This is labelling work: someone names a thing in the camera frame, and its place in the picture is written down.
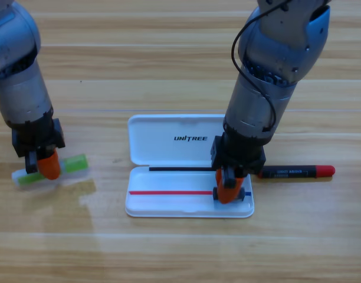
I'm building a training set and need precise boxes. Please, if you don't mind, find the black and red marker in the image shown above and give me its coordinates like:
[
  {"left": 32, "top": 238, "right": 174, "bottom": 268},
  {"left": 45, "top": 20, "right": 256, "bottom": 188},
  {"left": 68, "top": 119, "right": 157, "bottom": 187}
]
[{"left": 256, "top": 164, "right": 336, "bottom": 180}]

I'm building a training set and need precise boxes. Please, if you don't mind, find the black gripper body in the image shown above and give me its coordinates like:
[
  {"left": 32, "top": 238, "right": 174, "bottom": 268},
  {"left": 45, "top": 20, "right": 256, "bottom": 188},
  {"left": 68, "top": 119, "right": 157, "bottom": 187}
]
[
  {"left": 209, "top": 132, "right": 270, "bottom": 189},
  {"left": 11, "top": 110, "right": 65, "bottom": 175}
]

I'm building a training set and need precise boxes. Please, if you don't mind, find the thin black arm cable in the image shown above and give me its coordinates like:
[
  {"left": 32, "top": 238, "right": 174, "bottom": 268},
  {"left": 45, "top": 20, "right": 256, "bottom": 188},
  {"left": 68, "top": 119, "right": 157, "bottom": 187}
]
[{"left": 231, "top": 0, "right": 290, "bottom": 132}]

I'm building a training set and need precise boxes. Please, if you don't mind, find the green glue stick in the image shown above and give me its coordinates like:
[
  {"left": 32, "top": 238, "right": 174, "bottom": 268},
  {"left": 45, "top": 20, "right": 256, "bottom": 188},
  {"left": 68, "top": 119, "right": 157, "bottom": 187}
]
[{"left": 11, "top": 153, "right": 89, "bottom": 188}]

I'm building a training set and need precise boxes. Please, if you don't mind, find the white Unitree pencil case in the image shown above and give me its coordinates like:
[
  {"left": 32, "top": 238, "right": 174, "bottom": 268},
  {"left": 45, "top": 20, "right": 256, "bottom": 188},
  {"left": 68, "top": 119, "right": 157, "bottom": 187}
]
[{"left": 124, "top": 114, "right": 255, "bottom": 219}]

